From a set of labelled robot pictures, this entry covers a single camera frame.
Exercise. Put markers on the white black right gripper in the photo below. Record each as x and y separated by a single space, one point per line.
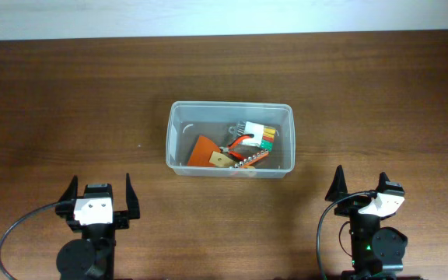
338 187

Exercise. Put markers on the clear plastic container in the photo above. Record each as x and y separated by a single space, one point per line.
216 121

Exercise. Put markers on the orange socket bit rail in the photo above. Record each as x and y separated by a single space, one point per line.
251 160

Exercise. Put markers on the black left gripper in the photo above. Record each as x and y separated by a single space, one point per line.
121 218

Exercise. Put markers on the orange scraper wooden handle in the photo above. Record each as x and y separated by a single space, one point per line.
207 154

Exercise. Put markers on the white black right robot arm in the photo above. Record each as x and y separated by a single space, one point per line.
376 251

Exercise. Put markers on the red handled pliers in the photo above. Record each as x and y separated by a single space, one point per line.
229 148

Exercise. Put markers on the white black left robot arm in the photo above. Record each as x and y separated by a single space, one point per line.
91 256

